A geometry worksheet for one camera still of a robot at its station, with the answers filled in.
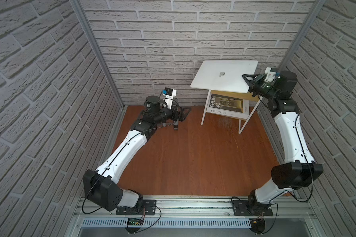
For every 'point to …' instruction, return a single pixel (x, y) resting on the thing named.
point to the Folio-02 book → (234, 107)
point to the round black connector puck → (257, 225)
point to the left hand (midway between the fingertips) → (183, 102)
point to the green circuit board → (135, 221)
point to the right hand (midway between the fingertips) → (235, 74)
